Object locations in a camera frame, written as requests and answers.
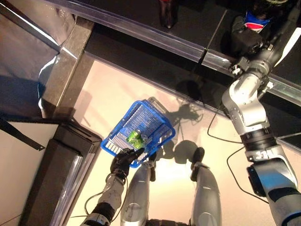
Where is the black display cabinet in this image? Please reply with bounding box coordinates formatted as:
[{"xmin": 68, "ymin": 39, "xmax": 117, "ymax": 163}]
[{"xmin": 0, "ymin": 117, "xmax": 102, "ymax": 226}]

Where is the silver robot leg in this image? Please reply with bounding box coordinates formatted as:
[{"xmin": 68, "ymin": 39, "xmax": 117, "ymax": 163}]
[
  {"xmin": 120, "ymin": 152, "xmax": 157, "ymax": 226},
  {"xmin": 190, "ymin": 147, "xmax": 222, "ymax": 226}
]

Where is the black robot pelvis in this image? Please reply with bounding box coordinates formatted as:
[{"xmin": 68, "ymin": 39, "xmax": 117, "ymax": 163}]
[{"xmin": 145, "ymin": 218, "xmax": 192, "ymax": 226}]

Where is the clear plastic price rail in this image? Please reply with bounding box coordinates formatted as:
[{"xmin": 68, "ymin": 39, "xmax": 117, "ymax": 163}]
[
  {"xmin": 201, "ymin": 52, "xmax": 301, "ymax": 104},
  {"xmin": 44, "ymin": 0, "xmax": 206, "ymax": 63}
]

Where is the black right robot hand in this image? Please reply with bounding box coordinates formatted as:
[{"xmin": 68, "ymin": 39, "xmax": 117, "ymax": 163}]
[{"xmin": 230, "ymin": 15, "xmax": 268, "ymax": 57}]

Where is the silver left robot leg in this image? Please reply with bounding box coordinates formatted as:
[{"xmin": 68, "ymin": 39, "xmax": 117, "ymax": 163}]
[{"xmin": 120, "ymin": 152, "xmax": 157, "ymax": 226}]

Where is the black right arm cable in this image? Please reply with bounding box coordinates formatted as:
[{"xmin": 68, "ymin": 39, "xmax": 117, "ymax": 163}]
[{"xmin": 206, "ymin": 105, "xmax": 270, "ymax": 204}]

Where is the black shelf unit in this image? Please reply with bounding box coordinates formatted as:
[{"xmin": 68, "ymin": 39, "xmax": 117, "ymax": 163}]
[{"xmin": 44, "ymin": 0, "xmax": 301, "ymax": 146}]

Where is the green Mirinda can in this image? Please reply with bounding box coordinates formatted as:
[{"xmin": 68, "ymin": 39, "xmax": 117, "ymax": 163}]
[{"xmin": 126, "ymin": 129, "xmax": 145, "ymax": 150}]

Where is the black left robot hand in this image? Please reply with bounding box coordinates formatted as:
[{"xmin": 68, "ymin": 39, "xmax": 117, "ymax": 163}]
[{"xmin": 110, "ymin": 147, "xmax": 146, "ymax": 182}]

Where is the blue plastic shopping basket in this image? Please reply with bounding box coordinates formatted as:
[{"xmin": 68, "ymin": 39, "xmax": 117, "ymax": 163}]
[{"xmin": 100, "ymin": 96, "xmax": 176, "ymax": 169}]

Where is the dark glossy side counter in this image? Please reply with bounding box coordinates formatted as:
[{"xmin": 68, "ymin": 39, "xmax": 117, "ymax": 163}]
[{"xmin": 0, "ymin": 0, "xmax": 95, "ymax": 121}]

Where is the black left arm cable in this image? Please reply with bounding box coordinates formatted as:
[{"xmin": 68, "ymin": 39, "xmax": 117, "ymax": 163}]
[{"xmin": 70, "ymin": 175, "xmax": 129, "ymax": 223}]

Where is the silver right robot leg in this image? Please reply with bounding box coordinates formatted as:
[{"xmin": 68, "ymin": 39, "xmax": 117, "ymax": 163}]
[{"xmin": 190, "ymin": 147, "xmax": 222, "ymax": 226}]

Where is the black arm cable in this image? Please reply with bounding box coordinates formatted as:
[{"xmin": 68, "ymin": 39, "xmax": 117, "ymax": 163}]
[
  {"xmin": 206, "ymin": 105, "xmax": 270, "ymax": 204},
  {"xmin": 70, "ymin": 175, "xmax": 129, "ymax": 223}
]

